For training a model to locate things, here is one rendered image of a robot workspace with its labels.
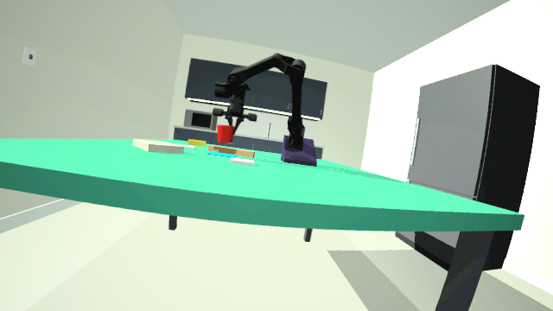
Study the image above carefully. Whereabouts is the red cup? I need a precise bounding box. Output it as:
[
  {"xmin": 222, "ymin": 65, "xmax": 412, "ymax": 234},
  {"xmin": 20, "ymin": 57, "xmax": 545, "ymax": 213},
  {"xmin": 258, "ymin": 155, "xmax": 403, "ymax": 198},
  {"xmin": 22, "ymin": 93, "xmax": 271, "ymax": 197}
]
[{"xmin": 217, "ymin": 125, "xmax": 235, "ymax": 143}]

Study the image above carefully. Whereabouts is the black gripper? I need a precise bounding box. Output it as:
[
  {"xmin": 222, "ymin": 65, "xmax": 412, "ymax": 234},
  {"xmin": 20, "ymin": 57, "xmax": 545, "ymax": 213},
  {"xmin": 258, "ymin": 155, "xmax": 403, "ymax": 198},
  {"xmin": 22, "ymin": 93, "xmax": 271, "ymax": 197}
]
[{"xmin": 213, "ymin": 98, "xmax": 257, "ymax": 133}]

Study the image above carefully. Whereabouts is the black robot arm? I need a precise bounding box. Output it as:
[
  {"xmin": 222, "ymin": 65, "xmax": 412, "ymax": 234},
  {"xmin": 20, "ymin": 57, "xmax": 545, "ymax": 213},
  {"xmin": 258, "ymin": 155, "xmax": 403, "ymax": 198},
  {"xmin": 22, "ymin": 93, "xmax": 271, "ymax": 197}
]
[{"xmin": 214, "ymin": 54, "xmax": 306, "ymax": 149}]

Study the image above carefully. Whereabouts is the tan flat bar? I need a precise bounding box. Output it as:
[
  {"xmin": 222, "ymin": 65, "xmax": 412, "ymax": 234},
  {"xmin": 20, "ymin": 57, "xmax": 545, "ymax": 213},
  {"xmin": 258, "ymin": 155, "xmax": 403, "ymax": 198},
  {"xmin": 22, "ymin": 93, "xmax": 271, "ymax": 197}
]
[{"xmin": 208, "ymin": 145, "xmax": 255, "ymax": 158}]

